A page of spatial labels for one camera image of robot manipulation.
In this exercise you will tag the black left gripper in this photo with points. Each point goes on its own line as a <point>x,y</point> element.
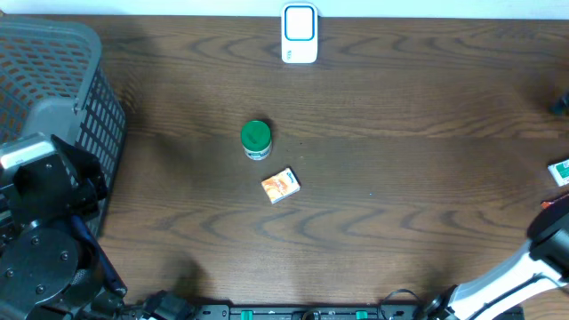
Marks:
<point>83,187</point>

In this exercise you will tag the white green medicine box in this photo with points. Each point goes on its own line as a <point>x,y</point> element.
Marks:
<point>560,172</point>

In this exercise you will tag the green lid jar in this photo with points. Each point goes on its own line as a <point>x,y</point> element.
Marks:
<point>256,139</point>

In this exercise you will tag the orange white tissue packet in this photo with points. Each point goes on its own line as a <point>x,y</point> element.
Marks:
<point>281,185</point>

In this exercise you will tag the red snack packet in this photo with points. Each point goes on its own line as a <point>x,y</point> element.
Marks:
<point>548,203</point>

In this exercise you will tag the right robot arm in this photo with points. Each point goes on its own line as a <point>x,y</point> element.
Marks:
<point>540,265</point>

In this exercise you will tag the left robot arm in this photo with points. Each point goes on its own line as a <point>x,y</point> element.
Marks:
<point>52,266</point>

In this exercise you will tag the white barcode scanner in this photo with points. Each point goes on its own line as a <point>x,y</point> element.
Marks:
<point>299,33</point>

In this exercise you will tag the grey plastic mesh basket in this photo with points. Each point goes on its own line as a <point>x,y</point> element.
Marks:
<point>52,82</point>

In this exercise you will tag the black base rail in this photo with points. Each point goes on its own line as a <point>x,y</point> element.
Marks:
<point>165,305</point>

